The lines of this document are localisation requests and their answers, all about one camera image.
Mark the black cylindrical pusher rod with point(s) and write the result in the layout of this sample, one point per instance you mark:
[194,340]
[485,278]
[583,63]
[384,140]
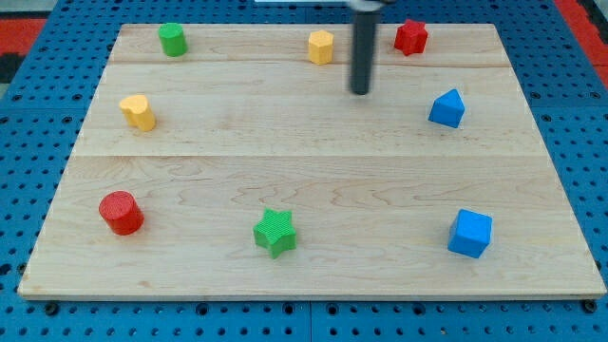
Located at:
[364,24]

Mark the red star block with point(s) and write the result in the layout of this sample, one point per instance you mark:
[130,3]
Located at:
[411,37]

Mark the green star block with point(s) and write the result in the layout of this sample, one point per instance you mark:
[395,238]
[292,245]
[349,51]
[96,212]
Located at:
[275,232]

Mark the yellow hexagon block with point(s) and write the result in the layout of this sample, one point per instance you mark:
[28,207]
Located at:
[320,47]

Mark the blue pentagon block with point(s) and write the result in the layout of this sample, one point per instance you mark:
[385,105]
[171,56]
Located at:
[448,109]

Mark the green cylinder block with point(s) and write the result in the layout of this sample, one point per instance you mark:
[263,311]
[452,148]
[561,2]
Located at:
[172,38]

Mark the wooden board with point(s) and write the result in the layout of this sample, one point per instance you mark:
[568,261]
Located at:
[244,122]

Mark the blue cube block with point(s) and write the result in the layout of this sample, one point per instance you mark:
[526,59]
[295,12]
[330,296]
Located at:
[470,233]

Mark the yellow heart block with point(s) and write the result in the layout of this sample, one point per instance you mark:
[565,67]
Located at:
[137,112]

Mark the red cylinder block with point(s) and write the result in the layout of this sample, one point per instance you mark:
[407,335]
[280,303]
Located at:
[121,213]

